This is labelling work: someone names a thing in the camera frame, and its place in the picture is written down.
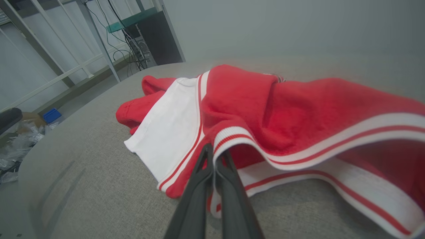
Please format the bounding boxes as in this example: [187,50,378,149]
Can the black computer tower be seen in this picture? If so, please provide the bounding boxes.
[134,11,186,66]

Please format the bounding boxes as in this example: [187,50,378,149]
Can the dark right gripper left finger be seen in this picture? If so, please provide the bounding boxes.
[164,143,214,239]

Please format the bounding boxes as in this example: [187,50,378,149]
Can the white metal shelf frame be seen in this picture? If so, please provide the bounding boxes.
[0,0,122,114]

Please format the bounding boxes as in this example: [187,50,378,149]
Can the small blue box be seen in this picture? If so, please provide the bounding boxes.
[43,108,63,124]

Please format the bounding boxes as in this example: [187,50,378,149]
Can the red Bulls jersey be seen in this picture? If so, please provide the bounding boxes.
[124,64,425,239]

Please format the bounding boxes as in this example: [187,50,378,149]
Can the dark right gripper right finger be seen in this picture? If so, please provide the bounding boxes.
[215,149,265,239]

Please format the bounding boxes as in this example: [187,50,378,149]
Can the green shelf board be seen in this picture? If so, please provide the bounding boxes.
[106,7,158,34]

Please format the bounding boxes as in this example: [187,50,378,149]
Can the black floor cable bundle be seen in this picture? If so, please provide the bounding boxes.
[83,0,150,77]

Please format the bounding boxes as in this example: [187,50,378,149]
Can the clear plastic bags pile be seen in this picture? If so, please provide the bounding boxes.
[0,120,59,185]

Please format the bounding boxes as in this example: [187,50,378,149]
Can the red shorts white stripe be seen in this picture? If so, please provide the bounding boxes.
[116,75,176,135]

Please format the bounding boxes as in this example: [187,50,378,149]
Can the grey fabric sofa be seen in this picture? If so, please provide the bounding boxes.
[18,60,425,239]

